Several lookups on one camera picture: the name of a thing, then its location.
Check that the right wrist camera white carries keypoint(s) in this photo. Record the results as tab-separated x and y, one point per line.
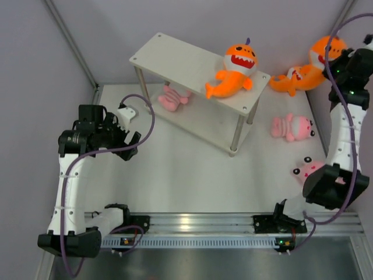
368	42

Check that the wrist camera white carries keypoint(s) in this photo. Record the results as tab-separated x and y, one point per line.
368	42
125	116

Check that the large orange shark plush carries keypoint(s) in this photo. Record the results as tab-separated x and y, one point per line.
240	62

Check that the pink plush under shelf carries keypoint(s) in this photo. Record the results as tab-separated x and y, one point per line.
170	99

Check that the white two-tier shelf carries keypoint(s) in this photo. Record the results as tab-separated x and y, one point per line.
222	122

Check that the pink striped plush middle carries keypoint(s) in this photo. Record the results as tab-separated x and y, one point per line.
292	127

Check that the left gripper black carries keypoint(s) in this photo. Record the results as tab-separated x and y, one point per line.
111	122

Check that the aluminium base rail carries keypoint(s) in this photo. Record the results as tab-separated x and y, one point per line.
238	223

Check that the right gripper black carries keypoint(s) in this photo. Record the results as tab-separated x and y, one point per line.
345	55

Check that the perforated cable duct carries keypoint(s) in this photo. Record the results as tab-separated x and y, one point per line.
241	242

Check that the pink frog plush front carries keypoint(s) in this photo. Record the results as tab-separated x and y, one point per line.
301	173

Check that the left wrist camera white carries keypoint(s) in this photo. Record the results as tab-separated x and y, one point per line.
125	116

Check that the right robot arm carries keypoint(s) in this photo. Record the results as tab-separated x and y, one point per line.
337	182

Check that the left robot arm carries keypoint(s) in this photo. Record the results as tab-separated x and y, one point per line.
68	232

